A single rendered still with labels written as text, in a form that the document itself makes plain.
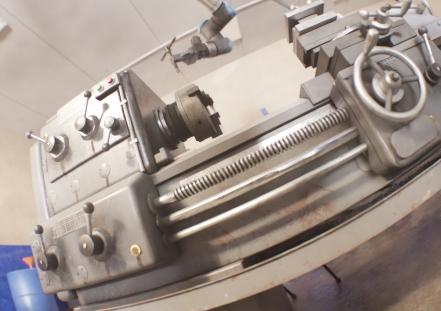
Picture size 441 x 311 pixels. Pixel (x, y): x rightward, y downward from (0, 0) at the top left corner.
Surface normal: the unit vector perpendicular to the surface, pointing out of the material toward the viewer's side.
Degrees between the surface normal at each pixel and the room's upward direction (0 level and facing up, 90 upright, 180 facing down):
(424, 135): 90
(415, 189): 90
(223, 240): 90
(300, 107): 90
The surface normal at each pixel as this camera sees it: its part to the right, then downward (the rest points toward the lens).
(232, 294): -0.23, -0.26
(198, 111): -0.01, 0.18
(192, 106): -0.12, -0.04
